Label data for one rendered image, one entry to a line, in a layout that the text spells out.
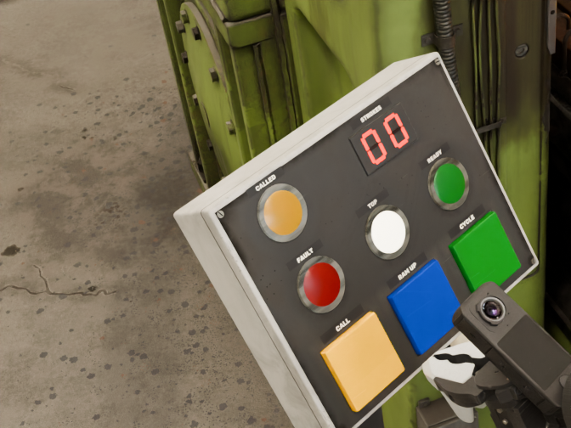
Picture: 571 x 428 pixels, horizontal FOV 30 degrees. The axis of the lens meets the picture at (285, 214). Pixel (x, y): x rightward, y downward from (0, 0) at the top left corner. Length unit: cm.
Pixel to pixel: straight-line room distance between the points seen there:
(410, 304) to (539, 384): 29
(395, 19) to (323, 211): 36
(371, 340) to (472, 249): 17
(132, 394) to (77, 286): 43
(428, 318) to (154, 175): 203
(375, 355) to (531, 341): 26
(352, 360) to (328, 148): 22
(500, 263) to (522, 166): 39
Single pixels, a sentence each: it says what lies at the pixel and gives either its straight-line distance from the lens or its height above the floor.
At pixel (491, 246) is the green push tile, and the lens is 121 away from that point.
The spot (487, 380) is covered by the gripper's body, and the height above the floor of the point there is 113.
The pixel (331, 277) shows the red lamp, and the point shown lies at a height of 109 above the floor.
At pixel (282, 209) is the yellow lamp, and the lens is 105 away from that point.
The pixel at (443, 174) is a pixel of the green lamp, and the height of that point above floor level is 110.
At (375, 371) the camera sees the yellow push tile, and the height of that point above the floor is 100.
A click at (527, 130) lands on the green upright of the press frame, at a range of 156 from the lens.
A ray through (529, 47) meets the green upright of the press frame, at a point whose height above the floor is 105.
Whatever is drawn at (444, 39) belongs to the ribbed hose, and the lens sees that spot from 138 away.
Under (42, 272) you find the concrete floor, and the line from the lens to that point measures 291.
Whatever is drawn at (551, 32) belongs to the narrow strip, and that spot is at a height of 106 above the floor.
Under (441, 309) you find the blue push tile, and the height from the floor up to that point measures 100.
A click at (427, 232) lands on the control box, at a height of 106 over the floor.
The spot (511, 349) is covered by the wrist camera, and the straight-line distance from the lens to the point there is 89.
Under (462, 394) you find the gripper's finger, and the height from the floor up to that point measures 112.
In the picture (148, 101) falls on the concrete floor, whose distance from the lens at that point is 344.
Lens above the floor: 184
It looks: 40 degrees down
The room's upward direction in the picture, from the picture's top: 10 degrees counter-clockwise
